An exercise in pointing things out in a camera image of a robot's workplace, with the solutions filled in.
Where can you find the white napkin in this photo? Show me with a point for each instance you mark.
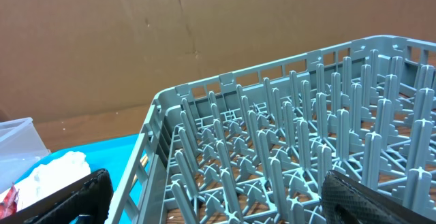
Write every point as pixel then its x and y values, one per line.
pixel 46 179

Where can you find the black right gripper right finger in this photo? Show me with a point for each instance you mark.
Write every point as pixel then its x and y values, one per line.
pixel 344 200

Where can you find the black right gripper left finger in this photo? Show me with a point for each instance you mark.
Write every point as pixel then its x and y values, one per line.
pixel 85 201

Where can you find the teal plastic tray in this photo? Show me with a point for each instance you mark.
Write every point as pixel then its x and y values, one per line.
pixel 111 155

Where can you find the red foil wrapper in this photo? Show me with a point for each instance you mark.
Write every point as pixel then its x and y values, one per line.
pixel 9 203

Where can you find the wooden chopstick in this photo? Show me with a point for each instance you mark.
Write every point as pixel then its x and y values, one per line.
pixel 140 175

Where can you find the grey plastic dish rack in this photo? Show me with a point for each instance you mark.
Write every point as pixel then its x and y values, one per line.
pixel 254 145

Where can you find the clear plastic bin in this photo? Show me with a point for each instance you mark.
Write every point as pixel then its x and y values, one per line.
pixel 21 148

